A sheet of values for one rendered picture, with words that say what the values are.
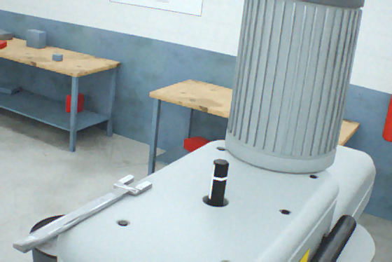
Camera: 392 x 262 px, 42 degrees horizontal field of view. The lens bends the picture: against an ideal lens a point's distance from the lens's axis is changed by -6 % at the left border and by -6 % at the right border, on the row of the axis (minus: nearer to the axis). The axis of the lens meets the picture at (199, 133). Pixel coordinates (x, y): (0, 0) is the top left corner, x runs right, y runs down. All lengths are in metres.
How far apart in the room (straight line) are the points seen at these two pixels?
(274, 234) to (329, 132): 0.26
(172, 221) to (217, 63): 4.81
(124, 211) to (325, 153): 0.37
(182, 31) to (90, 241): 5.06
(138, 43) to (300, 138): 5.13
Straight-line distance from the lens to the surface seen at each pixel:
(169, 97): 4.84
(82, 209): 0.68
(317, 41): 0.83
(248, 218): 0.72
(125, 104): 6.17
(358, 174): 1.33
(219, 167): 0.72
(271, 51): 0.83
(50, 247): 3.18
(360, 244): 1.41
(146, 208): 0.71
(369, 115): 5.02
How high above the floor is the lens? 2.22
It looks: 20 degrees down
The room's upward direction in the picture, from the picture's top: 7 degrees clockwise
